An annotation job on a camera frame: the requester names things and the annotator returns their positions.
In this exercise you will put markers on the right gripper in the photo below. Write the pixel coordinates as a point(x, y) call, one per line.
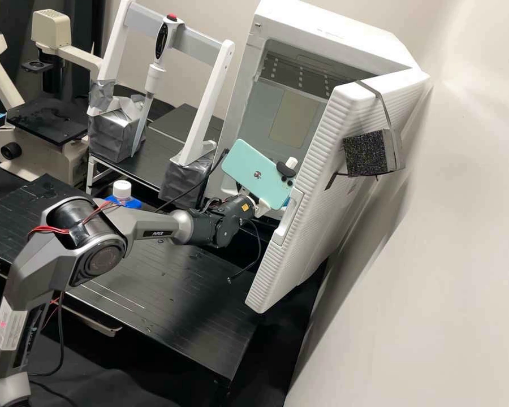
point(261, 210)

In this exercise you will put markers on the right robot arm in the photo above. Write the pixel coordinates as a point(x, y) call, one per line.
point(152, 224)

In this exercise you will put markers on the cream microscope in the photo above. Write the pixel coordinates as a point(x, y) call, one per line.
point(34, 165)

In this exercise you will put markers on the incubator door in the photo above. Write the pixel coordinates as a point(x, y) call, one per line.
point(322, 191)

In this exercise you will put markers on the white pipette stand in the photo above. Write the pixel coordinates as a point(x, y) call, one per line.
point(203, 123)

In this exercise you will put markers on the white-capped bottle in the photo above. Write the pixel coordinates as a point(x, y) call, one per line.
point(121, 188)

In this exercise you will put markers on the pipette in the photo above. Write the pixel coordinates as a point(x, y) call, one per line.
point(165, 38)

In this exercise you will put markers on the white incubator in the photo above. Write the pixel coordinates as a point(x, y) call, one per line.
point(322, 25)

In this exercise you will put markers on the right wrist camera phone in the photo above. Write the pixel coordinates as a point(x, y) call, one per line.
point(250, 165)

